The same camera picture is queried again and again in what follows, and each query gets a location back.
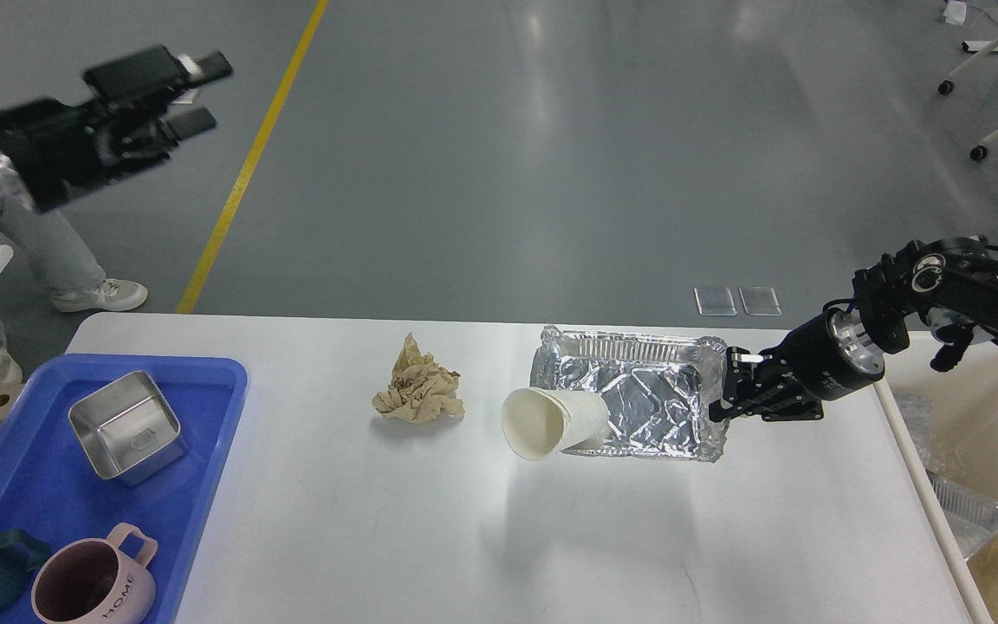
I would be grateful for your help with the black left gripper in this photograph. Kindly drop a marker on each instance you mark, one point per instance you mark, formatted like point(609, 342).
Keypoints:
point(63, 152)

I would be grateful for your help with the beige plastic bin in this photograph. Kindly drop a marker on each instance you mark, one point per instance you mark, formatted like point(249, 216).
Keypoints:
point(953, 420)

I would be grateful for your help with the aluminium foil tray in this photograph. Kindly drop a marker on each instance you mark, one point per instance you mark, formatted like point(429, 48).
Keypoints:
point(657, 390)

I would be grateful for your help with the clear floor plate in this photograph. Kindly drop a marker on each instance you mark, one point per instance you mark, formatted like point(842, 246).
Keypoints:
point(760, 301)
point(715, 301)

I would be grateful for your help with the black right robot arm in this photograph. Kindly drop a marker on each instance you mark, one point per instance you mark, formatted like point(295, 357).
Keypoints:
point(951, 285)

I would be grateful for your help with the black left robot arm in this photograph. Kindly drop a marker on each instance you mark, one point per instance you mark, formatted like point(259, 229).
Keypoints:
point(52, 153)

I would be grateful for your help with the foil tray in bin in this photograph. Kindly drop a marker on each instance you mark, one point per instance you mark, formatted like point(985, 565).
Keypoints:
point(971, 516)

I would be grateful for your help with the white paper cup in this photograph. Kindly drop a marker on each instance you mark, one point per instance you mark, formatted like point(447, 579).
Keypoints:
point(538, 422)

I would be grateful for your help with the blue plastic tray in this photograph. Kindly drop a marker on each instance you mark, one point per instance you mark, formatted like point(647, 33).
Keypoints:
point(48, 488)

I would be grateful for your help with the brown paper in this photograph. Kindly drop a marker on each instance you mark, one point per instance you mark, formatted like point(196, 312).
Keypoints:
point(420, 390)

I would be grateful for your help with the pink HOME mug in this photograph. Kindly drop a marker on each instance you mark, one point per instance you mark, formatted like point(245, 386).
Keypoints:
point(98, 580)

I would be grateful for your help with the stainless steel rectangular tin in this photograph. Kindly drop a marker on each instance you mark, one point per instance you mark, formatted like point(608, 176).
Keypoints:
point(128, 430)

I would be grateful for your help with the clear floor plate left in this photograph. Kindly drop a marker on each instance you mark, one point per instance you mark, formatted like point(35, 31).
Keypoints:
point(715, 301)

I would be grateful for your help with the person in black top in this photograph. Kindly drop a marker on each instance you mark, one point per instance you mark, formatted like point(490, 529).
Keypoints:
point(65, 268)

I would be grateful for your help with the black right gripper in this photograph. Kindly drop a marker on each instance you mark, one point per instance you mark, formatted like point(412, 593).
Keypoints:
point(827, 358)

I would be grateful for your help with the clear floor plate right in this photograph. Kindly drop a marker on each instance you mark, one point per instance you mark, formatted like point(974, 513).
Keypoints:
point(760, 301)

